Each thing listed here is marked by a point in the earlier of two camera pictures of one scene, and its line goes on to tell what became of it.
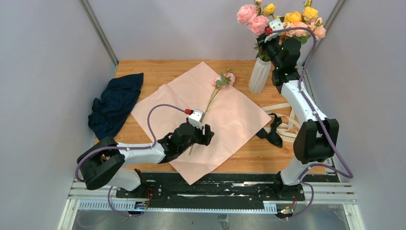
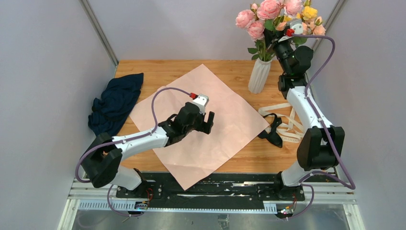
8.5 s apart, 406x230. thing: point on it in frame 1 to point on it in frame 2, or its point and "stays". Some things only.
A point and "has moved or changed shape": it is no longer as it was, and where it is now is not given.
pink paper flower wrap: (232, 120) stays
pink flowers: (222, 79) to (277, 15)
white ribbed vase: (259, 75) stays
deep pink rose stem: (247, 15) has moved or changed shape
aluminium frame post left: (98, 30) stays
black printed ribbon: (272, 136) stays
